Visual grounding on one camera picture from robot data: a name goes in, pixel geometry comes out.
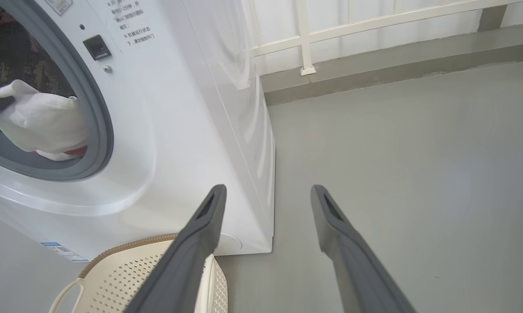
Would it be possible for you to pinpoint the perforated steel washer drum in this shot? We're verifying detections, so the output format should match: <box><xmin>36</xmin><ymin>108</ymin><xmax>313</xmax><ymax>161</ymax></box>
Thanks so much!
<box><xmin>0</xmin><ymin>0</ymin><xmax>77</xmax><ymax>98</ymax></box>

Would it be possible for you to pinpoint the black door latch slot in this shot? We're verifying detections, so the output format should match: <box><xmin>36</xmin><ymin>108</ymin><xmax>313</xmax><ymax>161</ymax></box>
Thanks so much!
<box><xmin>83</xmin><ymin>34</ymin><xmax>112</xmax><ymax>61</ymax></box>

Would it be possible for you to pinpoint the red and white shirt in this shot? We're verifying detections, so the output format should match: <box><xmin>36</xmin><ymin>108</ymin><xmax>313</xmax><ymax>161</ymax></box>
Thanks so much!
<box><xmin>0</xmin><ymin>80</ymin><xmax>88</xmax><ymax>161</ymax></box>

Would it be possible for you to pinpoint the white metal railing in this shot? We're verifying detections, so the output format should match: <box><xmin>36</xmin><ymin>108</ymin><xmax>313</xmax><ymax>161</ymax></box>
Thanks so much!
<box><xmin>249</xmin><ymin>0</ymin><xmax>523</xmax><ymax>77</ymax></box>

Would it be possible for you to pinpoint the cream perforated laundry basket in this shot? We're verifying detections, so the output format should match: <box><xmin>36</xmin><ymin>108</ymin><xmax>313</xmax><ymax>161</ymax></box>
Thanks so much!
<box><xmin>48</xmin><ymin>233</ymin><xmax>228</xmax><ymax>313</ymax></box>

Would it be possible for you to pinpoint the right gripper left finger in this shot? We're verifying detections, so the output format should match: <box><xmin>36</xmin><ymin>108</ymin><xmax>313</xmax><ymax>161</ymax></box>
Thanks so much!
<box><xmin>124</xmin><ymin>184</ymin><xmax>227</xmax><ymax>313</ymax></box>

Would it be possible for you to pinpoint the blue white energy label sticker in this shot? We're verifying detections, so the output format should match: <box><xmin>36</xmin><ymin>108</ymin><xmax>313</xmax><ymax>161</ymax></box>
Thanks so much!
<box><xmin>40</xmin><ymin>242</ymin><xmax>89</xmax><ymax>263</ymax></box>

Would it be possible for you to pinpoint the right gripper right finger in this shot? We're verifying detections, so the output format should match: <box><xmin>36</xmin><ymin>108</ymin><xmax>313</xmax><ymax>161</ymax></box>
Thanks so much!
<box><xmin>310</xmin><ymin>185</ymin><xmax>416</xmax><ymax>313</ymax></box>

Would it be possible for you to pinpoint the white front-load washing machine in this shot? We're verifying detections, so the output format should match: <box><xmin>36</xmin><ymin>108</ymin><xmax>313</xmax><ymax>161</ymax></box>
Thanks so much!
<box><xmin>0</xmin><ymin>0</ymin><xmax>276</xmax><ymax>263</ymax></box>

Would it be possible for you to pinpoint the grey rubber door gasket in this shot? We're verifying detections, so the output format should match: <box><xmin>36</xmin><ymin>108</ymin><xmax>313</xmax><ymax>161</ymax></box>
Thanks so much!
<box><xmin>0</xmin><ymin>0</ymin><xmax>114</xmax><ymax>182</ymax></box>

